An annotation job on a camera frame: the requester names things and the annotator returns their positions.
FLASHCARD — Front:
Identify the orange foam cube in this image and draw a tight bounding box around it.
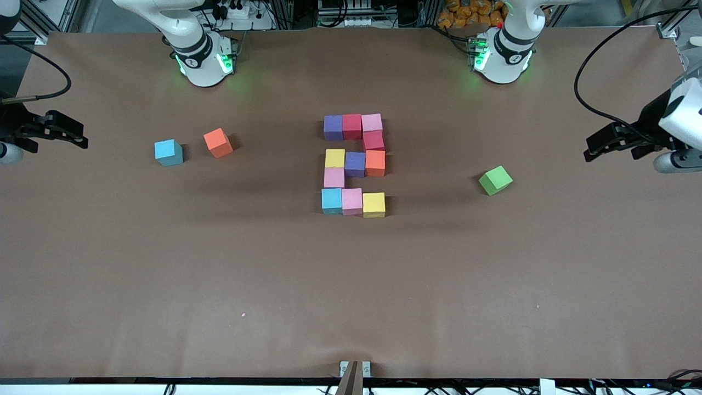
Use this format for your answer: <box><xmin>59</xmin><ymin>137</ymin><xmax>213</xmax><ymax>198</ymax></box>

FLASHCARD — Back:
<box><xmin>365</xmin><ymin>150</ymin><xmax>387</xmax><ymax>177</ymax></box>
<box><xmin>203</xmin><ymin>128</ymin><xmax>234</xmax><ymax>159</ymax></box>

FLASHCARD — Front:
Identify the cyan foam cube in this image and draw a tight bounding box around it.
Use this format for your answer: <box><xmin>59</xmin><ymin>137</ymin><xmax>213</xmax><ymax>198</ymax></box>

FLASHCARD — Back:
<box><xmin>154</xmin><ymin>139</ymin><xmax>184</xmax><ymax>167</ymax></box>
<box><xmin>321</xmin><ymin>188</ymin><xmax>343</xmax><ymax>215</ymax></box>

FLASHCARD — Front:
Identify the green foam cube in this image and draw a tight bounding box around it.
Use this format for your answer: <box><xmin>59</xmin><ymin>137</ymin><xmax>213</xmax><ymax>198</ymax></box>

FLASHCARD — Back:
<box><xmin>478</xmin><ymin>165</ymin><xmax>514</xmax><ymax>196</ymax></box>

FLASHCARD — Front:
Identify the bag of orange items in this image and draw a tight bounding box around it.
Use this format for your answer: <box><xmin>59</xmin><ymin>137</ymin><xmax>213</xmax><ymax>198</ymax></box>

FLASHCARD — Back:
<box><xmin>437</xmin><ymin>0</ymin><xmax>505</xmax><ymax>29</ymax></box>

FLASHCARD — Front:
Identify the white power strip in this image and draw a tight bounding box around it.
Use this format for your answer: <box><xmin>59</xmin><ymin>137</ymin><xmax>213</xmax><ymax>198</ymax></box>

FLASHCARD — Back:
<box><xmin>318</xmin><ymin>15</ymin><xmax>375</xmax><ymax>28</ymax></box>
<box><xmin>211</xmin><ymin>0</ymin><xmax>258</xmax><ymax>20</ymax></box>

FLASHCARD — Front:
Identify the brown table cover sheet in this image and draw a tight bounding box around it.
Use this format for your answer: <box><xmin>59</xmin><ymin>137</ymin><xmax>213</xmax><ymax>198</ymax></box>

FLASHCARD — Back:
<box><xmin>0</xmin><ymin>27</ymin><xmax>702</xmax><ymax>380</ymax></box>

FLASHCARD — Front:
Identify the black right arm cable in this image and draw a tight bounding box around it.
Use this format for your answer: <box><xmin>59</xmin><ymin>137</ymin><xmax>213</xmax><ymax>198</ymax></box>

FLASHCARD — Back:
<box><xmin>0</xmin><ymin>36</ymin><xmax>72</xmax><ymax>104</ymax></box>

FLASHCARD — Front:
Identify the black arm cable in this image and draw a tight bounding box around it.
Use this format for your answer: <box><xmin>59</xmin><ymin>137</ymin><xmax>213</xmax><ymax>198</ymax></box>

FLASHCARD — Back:
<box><xmin>0</xmin><ymin>36</ymin><xmax>72</xmax><ymax>104</ymax></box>
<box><xmin>574</xmin><ymin>5</ymin><xmax>700</xmax><ymax>138</ymax></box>

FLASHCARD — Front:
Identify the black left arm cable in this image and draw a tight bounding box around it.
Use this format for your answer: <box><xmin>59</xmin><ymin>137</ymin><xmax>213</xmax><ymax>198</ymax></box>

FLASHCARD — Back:
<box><xmin>574</xmin><ymin>5</ymin><xmax>700</xmax><ymax>138</ymax></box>

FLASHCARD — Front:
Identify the aluminium frame profile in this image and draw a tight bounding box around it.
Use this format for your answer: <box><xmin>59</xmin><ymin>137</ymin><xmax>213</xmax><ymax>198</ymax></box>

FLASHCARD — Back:
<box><xmin>19</xmin><ymin>0</ymin><xmax>75</xmax><ymax>46</ymax></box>
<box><xmin>655</xmin><ymin>0</ymin><xmax>693</xmax><ymax>40</ymax></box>

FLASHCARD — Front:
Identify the metal clamp bracket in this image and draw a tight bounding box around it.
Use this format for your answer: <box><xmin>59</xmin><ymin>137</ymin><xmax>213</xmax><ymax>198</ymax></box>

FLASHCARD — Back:
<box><xmin>337</xmin><ymin>360</ymin><xmax>372</xmax><ymax>395</ymax></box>

